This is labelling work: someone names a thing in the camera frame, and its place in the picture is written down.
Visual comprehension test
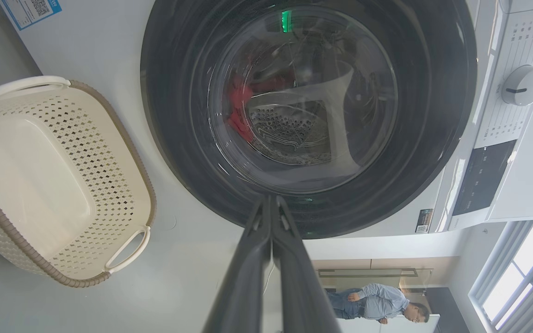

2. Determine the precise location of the dark washing machine display panel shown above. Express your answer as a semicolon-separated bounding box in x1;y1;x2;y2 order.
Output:
452;140;517;216

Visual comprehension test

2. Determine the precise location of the blue energy label sticker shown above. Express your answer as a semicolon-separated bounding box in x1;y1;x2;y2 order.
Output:
0;0;62;31

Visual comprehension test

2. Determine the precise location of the red garment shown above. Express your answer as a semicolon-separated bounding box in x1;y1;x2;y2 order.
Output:
226;76;291;142

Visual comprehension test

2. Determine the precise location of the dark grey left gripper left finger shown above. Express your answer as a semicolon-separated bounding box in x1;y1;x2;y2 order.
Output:
202;196;273;333

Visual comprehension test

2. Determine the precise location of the white control dial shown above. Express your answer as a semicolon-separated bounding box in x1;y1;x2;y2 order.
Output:
501;65;533;106

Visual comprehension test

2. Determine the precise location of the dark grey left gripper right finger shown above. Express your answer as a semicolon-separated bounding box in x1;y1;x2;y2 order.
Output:
272;196;342;333

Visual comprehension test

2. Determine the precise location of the person in blue shirt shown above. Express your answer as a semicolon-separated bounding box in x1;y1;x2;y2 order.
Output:
327;283;430;324

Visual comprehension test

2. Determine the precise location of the small QR code sticker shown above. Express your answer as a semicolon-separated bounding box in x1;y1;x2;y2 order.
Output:
415;209;434;234

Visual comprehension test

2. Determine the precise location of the cream perforated laundry basket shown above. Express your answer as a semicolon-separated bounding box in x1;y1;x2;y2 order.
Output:
0;76;157;288

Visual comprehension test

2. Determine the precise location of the window with grey frame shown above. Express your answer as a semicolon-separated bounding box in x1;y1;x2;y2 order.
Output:
468;217;533;333

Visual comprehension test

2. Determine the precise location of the glass washing machine door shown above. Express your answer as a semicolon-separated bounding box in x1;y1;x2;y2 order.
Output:
140;0;477;240

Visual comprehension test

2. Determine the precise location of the white front-load washing machine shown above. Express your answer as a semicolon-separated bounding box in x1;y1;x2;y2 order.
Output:
0;0;533;333

